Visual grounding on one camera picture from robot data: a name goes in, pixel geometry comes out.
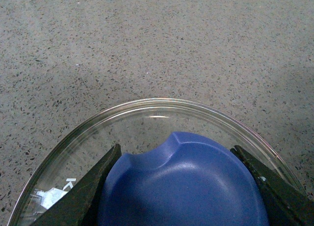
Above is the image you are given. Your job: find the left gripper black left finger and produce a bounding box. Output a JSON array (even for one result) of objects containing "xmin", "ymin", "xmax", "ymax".
[{"xmin": 32, "ymin": 144, "xmax": 122, "ymax": 226}]

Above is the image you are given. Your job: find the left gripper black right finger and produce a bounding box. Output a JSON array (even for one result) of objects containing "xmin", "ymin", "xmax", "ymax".
[{"xmin": 231, "ymin": 145, "xmax": 314, "ymax": 226}]

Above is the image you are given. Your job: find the glass lid with blue knob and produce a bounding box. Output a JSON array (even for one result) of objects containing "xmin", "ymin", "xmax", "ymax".
[{"xmin": 8, "ymin": 99, "xmax": 306, "ymax": 226}]

